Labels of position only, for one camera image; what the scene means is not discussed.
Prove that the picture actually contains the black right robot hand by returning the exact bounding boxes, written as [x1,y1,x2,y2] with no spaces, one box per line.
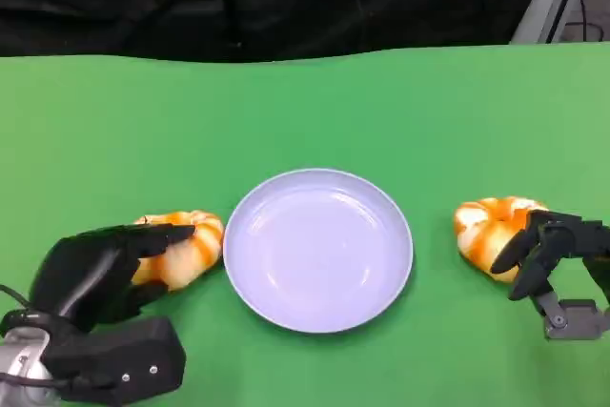
[490,209,610,342]

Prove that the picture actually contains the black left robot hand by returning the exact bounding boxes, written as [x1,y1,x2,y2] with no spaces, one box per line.
[29,223,196,335]

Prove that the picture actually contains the orange and white bread roll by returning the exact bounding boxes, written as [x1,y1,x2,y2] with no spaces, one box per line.
[454,195,550,283]
[129,209,225,293]

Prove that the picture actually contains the lilac round plate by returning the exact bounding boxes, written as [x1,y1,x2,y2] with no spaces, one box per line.
[222,168,414,335]

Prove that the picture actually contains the green table cloth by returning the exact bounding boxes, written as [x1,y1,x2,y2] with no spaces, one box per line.
[0,40,610,407]

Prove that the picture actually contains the black backdrop curtain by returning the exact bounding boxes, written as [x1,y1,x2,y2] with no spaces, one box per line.
[0,0,554,64]

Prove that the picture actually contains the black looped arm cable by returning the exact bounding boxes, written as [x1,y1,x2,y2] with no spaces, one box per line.
[0,284,37,320]

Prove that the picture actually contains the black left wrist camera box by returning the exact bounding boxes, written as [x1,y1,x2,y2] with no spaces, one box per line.
[40,315,187,403]

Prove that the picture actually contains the black floor cable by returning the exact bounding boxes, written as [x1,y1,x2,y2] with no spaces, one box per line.
[564,0,606,42]

